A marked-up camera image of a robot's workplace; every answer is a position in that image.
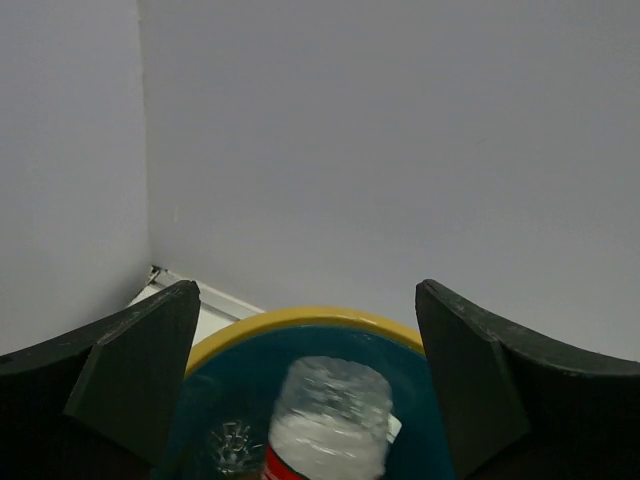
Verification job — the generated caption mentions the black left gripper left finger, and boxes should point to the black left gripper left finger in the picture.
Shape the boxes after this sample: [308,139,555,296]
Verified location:
[1,280,201,465]

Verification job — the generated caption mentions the teal bin yellow rim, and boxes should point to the teal bin yellow rim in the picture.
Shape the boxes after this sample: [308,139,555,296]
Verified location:
[150,307,455,479]

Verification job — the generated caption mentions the clear bottle red label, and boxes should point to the clear bottle red label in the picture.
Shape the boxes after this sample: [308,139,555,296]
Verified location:
[260,356,401,480]

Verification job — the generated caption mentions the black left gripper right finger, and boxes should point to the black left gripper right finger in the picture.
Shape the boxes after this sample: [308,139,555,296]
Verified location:
[415,280,639,479]

